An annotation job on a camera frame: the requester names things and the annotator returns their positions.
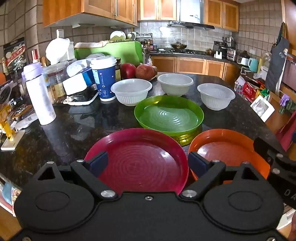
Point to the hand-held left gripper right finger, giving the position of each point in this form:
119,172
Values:
196,162

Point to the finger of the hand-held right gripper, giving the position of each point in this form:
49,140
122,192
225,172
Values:
263,148

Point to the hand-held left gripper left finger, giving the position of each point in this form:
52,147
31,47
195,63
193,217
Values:
99,162

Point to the orange plastic plate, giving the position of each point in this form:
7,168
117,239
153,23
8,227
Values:
226,150

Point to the red plastic plate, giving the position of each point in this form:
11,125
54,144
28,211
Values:
138,162

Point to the green plastic plate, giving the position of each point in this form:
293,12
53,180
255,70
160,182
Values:
168,115

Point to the white plastic bowl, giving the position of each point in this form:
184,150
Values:
131,91
175,84
216,96

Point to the white box with window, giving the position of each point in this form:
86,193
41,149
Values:
262,109

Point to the purple rubber gloves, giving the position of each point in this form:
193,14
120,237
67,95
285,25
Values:
284,100

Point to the green packet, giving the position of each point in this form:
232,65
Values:
263,92

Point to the red package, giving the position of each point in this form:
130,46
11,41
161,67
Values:
248,89

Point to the black takeaway tray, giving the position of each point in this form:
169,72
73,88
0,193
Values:
81,97

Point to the patterned gift bag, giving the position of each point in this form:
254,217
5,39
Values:
239,84

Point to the black apron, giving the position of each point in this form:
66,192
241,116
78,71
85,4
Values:
276,67

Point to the blue paper cup white lid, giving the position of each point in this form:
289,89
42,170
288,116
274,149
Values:
104,80

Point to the blue and white tissue pack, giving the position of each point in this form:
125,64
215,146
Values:
77,82

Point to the teal mug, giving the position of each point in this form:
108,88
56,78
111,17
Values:
253,65

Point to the white paper packet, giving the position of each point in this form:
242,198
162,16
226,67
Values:
25,122

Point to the plastic oil bottle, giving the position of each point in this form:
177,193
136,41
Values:
264,61

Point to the glass jar yellow label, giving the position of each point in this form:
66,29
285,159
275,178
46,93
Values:
55,87

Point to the white water bottle lilac lid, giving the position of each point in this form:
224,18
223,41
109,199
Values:
39,97

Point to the white kettle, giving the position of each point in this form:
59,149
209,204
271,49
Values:
242,59

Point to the dark sauce jar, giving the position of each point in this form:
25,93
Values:
118,69

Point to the red apple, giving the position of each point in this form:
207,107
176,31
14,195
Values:
144,71
128,70

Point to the wooden base cabinets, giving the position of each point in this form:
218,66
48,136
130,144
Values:
192,66

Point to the yellow phone stand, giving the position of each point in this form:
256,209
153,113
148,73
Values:
8,131

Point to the clear plastic container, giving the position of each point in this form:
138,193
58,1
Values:
232,54

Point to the brown kiwi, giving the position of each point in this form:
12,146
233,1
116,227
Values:
155,69

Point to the small white stand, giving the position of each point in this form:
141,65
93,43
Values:
218,55

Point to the green cutting board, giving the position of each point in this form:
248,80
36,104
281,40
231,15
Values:
111,55

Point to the black coffee machine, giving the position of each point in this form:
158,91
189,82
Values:
219,49

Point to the gas stove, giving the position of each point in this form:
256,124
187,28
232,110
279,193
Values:
180,52

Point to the stainless steel pot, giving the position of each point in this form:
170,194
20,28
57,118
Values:
229,41

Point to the wok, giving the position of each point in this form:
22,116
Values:
178,45

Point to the beige cloth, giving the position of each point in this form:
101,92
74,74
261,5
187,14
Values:
101,44

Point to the white dish on rack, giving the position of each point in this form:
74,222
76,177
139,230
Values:
118,35

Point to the spice rack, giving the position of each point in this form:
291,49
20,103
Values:
144,39

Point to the black printed snack bag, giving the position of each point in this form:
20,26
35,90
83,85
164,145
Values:
13,55

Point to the range hood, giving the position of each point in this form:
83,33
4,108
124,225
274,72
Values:
192,23

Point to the white wall socket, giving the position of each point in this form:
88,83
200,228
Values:
59,33

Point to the wooden wall cabinet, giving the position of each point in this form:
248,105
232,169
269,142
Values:
222,14
157,9
97,9

